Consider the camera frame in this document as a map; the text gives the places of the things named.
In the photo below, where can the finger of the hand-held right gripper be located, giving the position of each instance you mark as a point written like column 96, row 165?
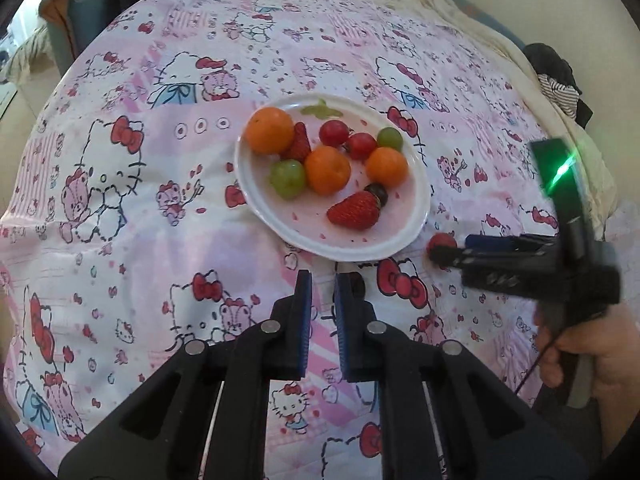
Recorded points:
column 480, row 260
column 500, row 242

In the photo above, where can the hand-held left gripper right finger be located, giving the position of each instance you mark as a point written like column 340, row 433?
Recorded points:
column 342, row 330

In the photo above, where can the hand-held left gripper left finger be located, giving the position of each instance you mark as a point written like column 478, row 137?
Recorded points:
column 304, row 325

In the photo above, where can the red strawberry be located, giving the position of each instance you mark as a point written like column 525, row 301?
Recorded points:
column 442, row 240
column 299, row 145
column 352, row 211

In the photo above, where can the white strawberry-print plate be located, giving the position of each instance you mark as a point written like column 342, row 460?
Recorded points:
column 395, row 230

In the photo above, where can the dark purple grape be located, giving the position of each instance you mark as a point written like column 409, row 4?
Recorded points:
column 377, row 192

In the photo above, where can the orange tangerine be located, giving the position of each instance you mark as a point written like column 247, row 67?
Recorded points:
column 270, row 130
column 327, row 170
column 386, row 166

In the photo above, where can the green grape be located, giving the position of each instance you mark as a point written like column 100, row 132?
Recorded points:
column 288, row 178
column 390, row 138

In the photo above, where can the red cherry tomato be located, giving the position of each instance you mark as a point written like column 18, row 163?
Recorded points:
column 333, row 133
column 361, row 146

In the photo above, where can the person's right hand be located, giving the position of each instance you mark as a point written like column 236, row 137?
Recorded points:
column 617, row 350

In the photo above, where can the black and striped clothing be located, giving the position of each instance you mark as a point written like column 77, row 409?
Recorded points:
column 550, row 60

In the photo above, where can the pink cartoon-cat printed blanket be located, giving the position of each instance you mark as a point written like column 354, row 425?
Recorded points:
column 150, row 210

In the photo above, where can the blue bed sheet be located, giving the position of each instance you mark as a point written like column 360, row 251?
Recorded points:
column 475, row 10

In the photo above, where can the blue and orange cushion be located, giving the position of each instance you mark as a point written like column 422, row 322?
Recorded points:
column 85, row 10

